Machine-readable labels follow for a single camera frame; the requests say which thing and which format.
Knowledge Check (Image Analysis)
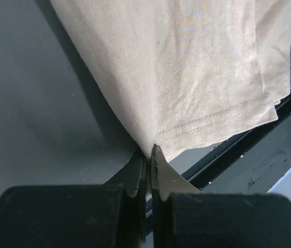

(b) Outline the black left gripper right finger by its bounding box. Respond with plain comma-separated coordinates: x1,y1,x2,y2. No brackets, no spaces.
150,145,201,247

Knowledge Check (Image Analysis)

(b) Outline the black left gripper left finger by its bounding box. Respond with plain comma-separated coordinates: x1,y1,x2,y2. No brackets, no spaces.
105,149,147,244

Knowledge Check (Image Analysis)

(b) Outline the beige t shirt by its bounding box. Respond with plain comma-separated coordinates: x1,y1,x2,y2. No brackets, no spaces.
51,1,291,161

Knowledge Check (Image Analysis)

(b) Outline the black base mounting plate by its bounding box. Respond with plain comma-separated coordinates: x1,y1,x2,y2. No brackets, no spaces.
145,74,291,236

